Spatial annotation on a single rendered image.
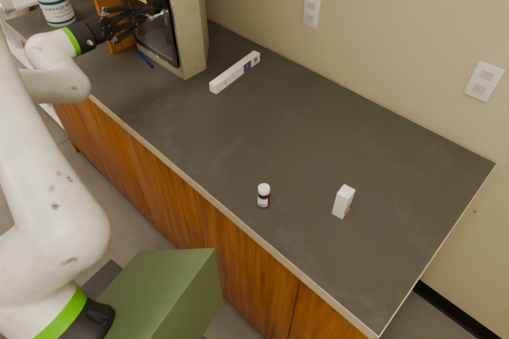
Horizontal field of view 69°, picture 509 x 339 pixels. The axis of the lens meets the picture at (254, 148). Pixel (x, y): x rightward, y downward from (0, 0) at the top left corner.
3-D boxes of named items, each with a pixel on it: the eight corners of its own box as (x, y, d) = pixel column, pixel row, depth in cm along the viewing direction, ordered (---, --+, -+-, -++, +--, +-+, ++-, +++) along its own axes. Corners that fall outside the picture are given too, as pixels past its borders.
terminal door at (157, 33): (135, 40, 156) (109, -64, 128) (180, 69, 142) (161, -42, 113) (134, 41, 156) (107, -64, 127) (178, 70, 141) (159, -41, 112)
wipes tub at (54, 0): (68, 11, 185) (57, -19, 174) (81, 20, 179) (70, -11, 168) (42, 20, 179) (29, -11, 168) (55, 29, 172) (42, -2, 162)
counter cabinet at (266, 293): (158, 105, 281) (130, -14, 217) (407, 290, 183) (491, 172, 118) (76, 151, 248) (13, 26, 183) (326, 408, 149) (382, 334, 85)
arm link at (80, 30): (58, 22, 116) (70, 48, 122) (76, 33, 110) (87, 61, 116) (76, 15, 119) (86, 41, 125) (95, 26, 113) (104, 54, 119)
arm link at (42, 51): (13, 33, 104) (19, 54, 114) (39, 69, 104) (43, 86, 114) (60, 17, 111) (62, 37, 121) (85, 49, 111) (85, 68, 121)
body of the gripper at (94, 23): (99, 50, 120) (124, 39, 125) (90, 25, 114) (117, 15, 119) (88, 43, 124) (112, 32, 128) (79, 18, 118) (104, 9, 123)
